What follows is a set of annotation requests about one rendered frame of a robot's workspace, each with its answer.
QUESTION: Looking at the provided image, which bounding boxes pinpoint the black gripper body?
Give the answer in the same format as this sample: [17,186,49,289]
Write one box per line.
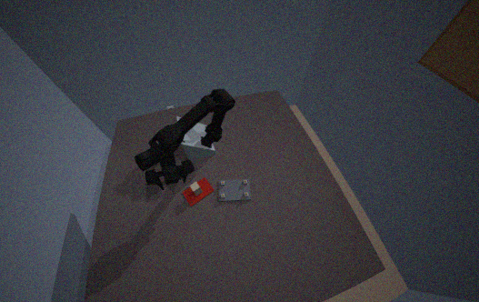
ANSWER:
[145,157,195,185]

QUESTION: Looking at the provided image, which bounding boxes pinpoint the red board with square handle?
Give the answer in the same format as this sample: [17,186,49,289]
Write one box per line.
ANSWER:
[183,178,214,206]

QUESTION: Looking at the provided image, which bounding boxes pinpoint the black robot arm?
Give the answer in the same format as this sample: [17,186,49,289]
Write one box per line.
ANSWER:
[135,89,235,185]

